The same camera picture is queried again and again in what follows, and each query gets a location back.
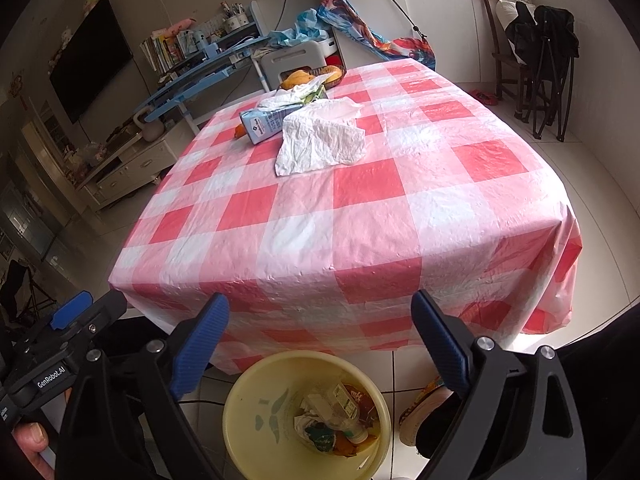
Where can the white cabinet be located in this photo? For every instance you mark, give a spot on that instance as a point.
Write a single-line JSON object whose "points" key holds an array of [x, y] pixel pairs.
{"points": [[440, 5]]}

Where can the yellow plastic waste bin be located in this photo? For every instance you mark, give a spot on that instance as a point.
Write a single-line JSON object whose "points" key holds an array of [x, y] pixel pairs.
{"points": [[240, 420]]}

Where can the blue study desk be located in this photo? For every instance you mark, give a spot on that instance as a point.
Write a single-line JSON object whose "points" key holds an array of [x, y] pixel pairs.
{"points": [[200, 77]]}

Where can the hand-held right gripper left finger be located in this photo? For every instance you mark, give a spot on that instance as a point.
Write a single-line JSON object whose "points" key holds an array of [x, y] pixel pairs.
{"points": [[200, 345]]}

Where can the cream television cabinet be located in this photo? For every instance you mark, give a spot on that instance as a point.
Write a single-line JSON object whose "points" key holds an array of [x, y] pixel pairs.
{"points": [[135, 165]]}

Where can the toy figures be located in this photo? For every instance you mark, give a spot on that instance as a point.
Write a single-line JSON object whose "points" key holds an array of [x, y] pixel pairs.
{"points": [[87, 157]]}

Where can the red snack wrapper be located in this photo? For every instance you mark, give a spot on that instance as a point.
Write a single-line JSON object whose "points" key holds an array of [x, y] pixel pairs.
{"points": [[364, 397]]}

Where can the small green white carton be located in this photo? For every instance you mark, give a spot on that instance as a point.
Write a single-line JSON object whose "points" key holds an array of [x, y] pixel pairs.
{"points": [[344, 395]]}

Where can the clear plastic bottle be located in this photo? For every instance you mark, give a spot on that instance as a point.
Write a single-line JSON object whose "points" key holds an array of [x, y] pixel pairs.
{"points": [[345, 417]]}

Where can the white bag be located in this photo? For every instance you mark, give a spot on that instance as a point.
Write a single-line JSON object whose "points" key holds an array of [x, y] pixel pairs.
{"points": [[510, 5]]}

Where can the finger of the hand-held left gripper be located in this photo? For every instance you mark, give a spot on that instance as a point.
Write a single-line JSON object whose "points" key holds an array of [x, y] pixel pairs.
{"points": [[102, 320], [72, 311]]}

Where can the black jacket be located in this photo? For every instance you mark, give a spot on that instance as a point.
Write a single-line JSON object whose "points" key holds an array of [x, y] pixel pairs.
{"points": [[545, 35]]}

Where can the blue white cloth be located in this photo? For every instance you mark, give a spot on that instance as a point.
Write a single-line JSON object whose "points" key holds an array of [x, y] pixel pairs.
{"points": [[300, 30]]}

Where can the large crumpled white paper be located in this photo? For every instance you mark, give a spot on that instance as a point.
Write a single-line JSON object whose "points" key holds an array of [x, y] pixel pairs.
{"points": [[320, 140]]}

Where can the pink white checkered tablecloth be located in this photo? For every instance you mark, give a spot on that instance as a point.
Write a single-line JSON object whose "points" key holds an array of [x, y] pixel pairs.
{"points": [[350, 220]]}

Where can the black television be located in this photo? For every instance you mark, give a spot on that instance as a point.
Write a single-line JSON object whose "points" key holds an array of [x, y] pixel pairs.
{"points": [[90, 60]]}

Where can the red floor slippers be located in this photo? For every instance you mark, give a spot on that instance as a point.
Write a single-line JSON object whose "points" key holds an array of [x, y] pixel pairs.
{"points": [[483, 96]]}

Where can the patterned slipper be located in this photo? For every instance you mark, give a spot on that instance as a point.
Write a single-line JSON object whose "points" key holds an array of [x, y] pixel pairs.
{"points": [[425, 410]]}

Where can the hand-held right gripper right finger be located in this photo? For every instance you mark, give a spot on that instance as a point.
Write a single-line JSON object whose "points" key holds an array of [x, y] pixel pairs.
{"points": [[437, 342]]}

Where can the black folding chair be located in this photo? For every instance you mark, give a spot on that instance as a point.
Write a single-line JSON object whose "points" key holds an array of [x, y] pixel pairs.
{"points": [[547, 105]]}

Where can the row of books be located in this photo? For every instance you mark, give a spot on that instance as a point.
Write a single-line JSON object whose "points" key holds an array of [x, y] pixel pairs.
{"points": [[160, 50]]}

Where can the crumpled white wrapper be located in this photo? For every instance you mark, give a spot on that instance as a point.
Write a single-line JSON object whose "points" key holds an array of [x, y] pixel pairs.
{"points": [[295, 92]]}

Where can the dark fruit basket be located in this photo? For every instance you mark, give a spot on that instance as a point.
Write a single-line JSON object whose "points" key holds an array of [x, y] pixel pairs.
{"points": [[336, 81]]}

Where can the pink plush toy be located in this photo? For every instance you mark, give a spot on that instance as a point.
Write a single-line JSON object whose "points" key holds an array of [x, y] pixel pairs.
{"points": [[180, 26]]}

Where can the white plastic stool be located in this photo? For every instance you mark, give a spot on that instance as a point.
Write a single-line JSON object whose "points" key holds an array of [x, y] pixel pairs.
{"points": [[285, 60]]}

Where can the person's left hand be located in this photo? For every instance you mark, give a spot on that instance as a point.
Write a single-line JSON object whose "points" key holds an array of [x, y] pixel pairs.
{"points": [[31, 442]]}

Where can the colourful printed bag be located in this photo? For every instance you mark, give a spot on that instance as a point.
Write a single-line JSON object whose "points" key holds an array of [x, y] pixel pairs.
{"points": [[380, 40]]}

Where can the pink kettlebell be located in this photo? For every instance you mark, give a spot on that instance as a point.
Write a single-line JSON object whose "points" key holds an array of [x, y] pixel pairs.
{"points": [[150, 130]]}

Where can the milk carton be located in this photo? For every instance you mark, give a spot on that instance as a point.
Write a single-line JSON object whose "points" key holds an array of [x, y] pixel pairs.
{"points": [[265, 127]]}

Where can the wooden chair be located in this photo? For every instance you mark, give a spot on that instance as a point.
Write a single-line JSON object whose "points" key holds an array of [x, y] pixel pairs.
{"points": [[492, 60]]}

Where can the white pen holder cup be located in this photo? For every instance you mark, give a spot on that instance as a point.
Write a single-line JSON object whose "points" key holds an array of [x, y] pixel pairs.
{"points": [[235, 22]]}

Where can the glass display cabinet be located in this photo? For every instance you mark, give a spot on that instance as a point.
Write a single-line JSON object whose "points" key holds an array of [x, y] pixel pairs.
{"points": [[25, 195]]}

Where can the clear plastic bag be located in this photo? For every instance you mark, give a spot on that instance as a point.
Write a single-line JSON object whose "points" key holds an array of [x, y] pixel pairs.
{"points": [[305, 420]]}

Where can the orange peel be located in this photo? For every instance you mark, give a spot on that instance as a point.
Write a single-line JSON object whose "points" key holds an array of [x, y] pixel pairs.
{"points": [[350, 449], [241, 131]]}

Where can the dark green packet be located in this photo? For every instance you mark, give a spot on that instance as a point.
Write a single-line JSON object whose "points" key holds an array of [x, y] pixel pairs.
{"points": [[321, 438]]}

